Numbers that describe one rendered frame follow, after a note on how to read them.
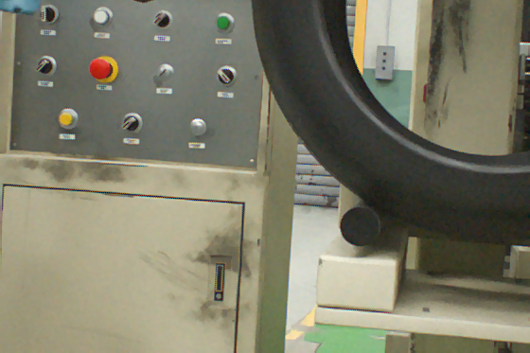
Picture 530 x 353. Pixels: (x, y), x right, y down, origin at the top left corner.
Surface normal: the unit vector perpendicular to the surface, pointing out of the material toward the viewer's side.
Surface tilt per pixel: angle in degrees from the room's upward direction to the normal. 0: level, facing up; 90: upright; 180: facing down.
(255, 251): 90
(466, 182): 101
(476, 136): 90
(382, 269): 90
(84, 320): 90
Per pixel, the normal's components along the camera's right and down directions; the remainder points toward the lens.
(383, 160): -0.27, 0.19
